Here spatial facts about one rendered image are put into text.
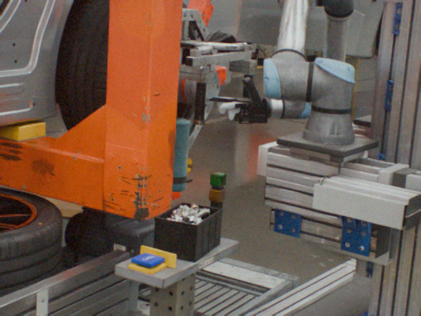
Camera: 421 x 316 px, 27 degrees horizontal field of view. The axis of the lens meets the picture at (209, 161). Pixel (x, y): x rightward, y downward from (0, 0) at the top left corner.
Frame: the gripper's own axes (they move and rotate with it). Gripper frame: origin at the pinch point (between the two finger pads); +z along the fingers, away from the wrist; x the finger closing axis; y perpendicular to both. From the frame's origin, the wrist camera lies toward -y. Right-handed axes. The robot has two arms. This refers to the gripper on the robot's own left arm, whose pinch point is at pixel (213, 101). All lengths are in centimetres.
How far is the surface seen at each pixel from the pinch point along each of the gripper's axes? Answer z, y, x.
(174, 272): 26, 38, -64
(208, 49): 1.2, -17.5, 5.9
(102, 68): 37.4, -8.8, 11.9
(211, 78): -3.1, -5.9, 16.2
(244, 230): -49, 83, 108
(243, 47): -16.4, -16.8, 23.0
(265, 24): -99, -9, 247
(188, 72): 9.1, -9.6, 1.3
